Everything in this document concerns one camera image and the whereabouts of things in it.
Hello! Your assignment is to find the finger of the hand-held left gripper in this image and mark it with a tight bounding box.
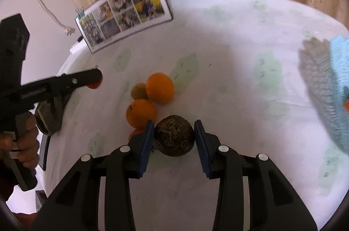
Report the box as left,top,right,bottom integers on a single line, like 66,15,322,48
48,68,103,93
35,95,65,136

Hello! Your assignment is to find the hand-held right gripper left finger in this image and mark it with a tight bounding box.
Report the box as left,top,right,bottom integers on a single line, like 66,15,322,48
30,120,155,231

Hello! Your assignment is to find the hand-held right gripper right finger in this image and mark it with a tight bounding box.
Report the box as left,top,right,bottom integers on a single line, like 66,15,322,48
193,119,318,231

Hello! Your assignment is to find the small red fruit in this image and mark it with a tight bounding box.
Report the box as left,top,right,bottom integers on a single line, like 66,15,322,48
87,77,104,90
129,128,144,142

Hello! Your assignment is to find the dark brown round fruit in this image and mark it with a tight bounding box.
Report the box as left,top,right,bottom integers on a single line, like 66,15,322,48
153,115,196,157

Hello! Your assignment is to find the blue woven basket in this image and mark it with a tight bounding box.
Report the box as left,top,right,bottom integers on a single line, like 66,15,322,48
298,35,349,151

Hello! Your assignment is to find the person's left hand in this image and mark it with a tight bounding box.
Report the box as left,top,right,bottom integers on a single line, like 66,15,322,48
0,114,41,169

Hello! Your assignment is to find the orange with stem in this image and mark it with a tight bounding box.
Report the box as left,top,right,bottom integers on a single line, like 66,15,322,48
126,99,158,129

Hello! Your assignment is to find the white plastic object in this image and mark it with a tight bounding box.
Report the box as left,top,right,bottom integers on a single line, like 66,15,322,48
70,35,85,55

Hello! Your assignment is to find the green kiwi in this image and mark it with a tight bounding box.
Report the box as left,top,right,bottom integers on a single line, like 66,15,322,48
130,83,149,100

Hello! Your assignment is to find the large orange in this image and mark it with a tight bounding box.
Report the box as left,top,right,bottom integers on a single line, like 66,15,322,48
145,72,175,104

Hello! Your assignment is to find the photo collage board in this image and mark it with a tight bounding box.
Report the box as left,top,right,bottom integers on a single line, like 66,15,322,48
75,0,174,54

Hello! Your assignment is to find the white green-printed tablecloth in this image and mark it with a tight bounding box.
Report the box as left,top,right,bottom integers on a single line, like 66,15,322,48
45,0,349,231

